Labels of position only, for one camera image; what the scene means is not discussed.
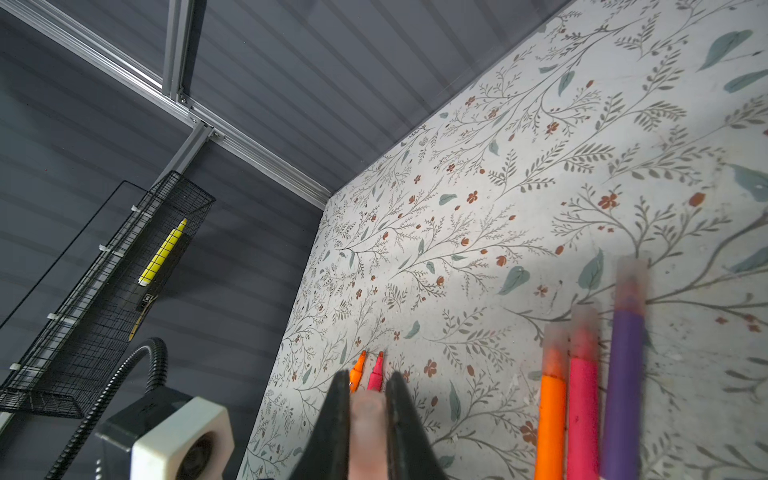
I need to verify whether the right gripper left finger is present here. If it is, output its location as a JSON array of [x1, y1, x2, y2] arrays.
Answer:
[[289, 370, 351, 480]]

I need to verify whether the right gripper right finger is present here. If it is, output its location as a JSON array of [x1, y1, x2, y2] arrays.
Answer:
[[385, 372, 447, 480]]

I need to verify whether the translucent pink pen cap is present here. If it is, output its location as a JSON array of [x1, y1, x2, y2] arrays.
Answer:
[[348, 390, 388, 480]]

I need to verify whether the pink marker pen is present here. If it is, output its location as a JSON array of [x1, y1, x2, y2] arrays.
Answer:
[[566, 305, 599, 480], [366, 351, 384, 392]]

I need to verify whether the orange marker pen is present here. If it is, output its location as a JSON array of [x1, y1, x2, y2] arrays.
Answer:
[[534, 324, 569, 480], [349, 350, 367, 393]]

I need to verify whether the purple marker pen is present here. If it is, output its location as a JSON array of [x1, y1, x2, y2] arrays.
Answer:
[[600, 258, 648, 480]]

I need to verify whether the yellow marker in basket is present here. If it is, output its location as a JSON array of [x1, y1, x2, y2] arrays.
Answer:
[[138, 218, 188, 287]]

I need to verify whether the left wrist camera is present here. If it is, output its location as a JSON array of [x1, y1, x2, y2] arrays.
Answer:
[[95, 386, 235, 480]]

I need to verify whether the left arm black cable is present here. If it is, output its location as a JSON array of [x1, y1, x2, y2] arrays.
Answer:
[[44, 337, 169, 480]]

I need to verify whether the black wire basket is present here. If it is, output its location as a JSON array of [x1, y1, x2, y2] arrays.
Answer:
[[1, 171, 215, 419]]

